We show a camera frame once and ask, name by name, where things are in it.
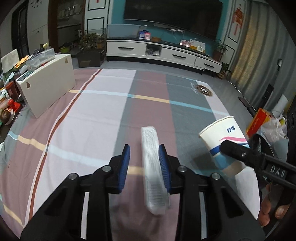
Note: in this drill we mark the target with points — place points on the large black television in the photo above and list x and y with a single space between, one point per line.
200 17

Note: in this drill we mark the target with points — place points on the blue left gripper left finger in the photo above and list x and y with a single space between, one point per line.
122 172

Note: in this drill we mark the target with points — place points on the white paper cup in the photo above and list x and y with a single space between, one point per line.
222 138

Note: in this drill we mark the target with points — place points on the window curtain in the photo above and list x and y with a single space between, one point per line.
267 53

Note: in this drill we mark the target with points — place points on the white storage box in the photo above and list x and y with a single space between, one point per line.
47 84

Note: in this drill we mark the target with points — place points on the potted plant on floor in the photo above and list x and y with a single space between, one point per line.
225 71

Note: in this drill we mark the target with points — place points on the potted plant on cabinet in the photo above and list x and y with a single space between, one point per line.
219 49

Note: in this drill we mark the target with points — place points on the red shopping bag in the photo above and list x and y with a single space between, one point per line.
262 116

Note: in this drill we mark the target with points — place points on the leafy plant in black planter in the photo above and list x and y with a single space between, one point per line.
92 48

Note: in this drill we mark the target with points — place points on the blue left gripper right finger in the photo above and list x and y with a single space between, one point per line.
164 163

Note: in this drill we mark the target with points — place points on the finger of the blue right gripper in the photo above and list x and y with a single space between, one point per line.
248 156

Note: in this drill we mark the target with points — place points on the white long box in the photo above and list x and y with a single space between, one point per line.
156 196

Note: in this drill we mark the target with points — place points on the black round trash bin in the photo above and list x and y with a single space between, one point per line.
258 143

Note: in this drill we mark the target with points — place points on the white plastic bag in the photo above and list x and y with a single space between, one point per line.
274 130

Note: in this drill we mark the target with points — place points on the wall clock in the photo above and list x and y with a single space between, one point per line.
35 3

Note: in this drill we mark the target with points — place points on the white tv cabinet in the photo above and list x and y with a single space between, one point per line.
138 49

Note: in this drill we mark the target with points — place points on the red chinese knot right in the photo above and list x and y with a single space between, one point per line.
237 20

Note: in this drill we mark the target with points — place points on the upright vacuum cleaner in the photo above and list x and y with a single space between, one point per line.
270 88

